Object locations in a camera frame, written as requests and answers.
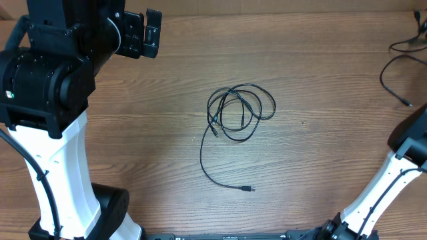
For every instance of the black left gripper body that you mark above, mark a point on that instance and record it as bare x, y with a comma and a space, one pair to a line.
131, 44

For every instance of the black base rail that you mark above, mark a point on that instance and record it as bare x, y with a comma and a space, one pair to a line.
233, 236

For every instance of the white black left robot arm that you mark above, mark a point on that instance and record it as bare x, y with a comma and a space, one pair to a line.
48, 70

